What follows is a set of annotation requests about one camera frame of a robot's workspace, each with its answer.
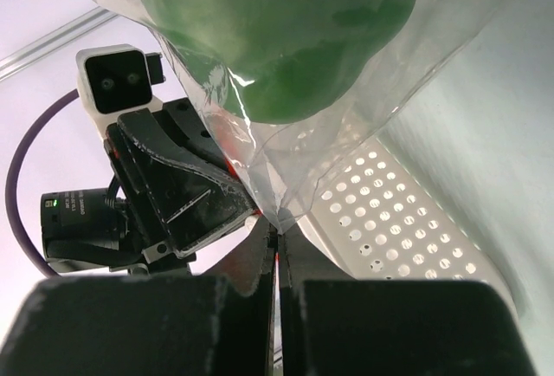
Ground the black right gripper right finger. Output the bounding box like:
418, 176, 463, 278
277, 227, 536, 375

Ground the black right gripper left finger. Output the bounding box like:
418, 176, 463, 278
1, 218, 276, 375

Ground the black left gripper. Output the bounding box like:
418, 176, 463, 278
41, 99, 255, 274

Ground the clear zip top bag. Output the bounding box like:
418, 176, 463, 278
92, 0, 504, 230

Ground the green fake bell pepper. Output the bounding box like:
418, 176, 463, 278
140, 0, 416, 124

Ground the white perforated plastic basket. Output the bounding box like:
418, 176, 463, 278
298, 133, 519, 321

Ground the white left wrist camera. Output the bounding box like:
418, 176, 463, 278
75, 44, 165, 139

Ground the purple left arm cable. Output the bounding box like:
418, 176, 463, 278
4, 89, 81, 280

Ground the left aluminium frame post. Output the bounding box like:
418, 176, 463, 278
1, 7, 117, 81

